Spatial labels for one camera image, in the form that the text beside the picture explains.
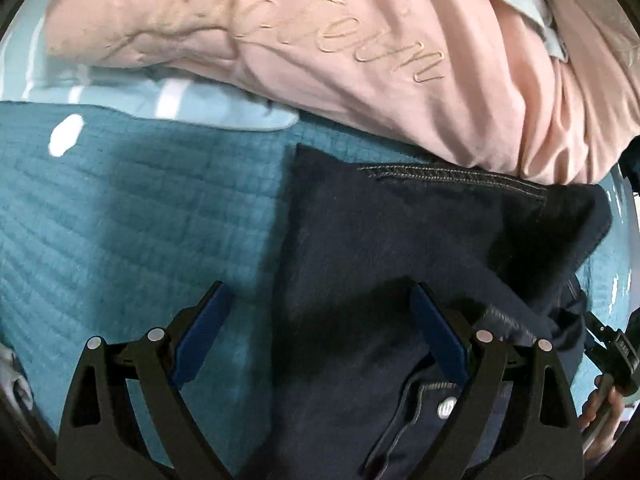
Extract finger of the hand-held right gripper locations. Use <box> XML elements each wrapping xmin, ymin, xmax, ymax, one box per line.
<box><xmin>582</xmin><ymin>310</ymin><xmax>619</xmax><ymax>361</ymax></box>

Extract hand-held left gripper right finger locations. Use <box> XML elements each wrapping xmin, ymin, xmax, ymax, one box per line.
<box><xmin>408</xmin><ymin>280</ymin><xmax>587</xmax><ymax>480</ymax></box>

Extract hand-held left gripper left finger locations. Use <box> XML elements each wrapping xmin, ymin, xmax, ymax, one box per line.
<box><xmin>55</xmin><ymin>280</ymin><xmax>237</xmax><ymax>480</ymax></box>

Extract dark navy jeans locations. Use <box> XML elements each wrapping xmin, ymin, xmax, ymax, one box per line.
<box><xmin>250</xmin><ymin>143</ymin><xmax>614</xmax><ymax>480</ymax></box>

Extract person's right hand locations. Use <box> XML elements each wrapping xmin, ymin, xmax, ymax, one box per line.
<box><xmin>579</xmin><ymin>374</ymin><xmax>627</xmax><ymax>462</ymax></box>

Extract teal quilted blanket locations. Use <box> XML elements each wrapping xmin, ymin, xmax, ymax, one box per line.
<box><xmin>0</xmin><ymin>103</ymin><xmax>640</xmax><ymax>467</ymax></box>

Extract white cloth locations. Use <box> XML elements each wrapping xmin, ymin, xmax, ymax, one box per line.
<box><xmin>0</xmin><ymin>344</ymin><xmax>34</xmax><ymax>413</ymax></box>

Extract light blue garment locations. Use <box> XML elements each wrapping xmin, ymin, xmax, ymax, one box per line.
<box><xmin>0</xmin><ymin>0</ymin><xmax>572</xmax><ymax>134</ymax></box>

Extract pink embroidered sweatshirt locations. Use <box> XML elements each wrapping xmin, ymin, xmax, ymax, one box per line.
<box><xmin>42</xmin><ymin>0</ymin><xmax>640</xmax><ymax>187</ymax></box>

